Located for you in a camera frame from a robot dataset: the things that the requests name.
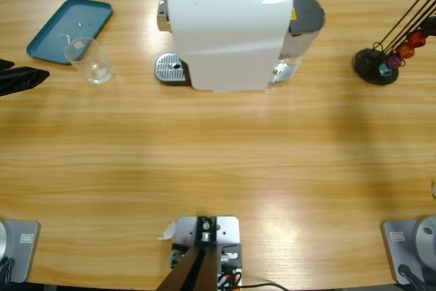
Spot clear plastic cup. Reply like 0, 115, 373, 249
64, 35, 115, 85

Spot dark coffee capsule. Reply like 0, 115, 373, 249
422, 16, 436, 37

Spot white capsule coffee machine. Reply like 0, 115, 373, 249
157, 0, 294, 93

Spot purple coffee capsule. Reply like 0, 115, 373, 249
386, 54, 405, 70

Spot orange coffee capsule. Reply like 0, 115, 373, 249
397, 42, 417, 61

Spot red coffee capsule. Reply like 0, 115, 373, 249
408, 30, 429, 48

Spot teal plastic tray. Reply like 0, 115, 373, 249
26, 0, 114, 66

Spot silver drip tray grille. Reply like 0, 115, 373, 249
155, 52, 189, 84

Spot white tape tab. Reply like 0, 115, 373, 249
157, 221, 178, 241

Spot clear water tank dark lid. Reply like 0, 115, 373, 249
272, 0, 326, 84

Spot black capsule holder with rods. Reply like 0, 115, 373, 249
352, 0, 436, 87

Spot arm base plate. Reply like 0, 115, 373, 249
380, 215, 436, 286
0, 219, 41, 284

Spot black base cable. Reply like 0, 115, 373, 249
397, 264, 427, 291
0, 257, 16, 284

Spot white mount block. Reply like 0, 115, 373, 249
170, 215, 243, 291

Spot dark camera mast post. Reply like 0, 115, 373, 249
157, 215, 219, 291

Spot orange wires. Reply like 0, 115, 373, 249
219, 268, 240, 287

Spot black mount cable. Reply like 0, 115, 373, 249
238, 281, 287, 291

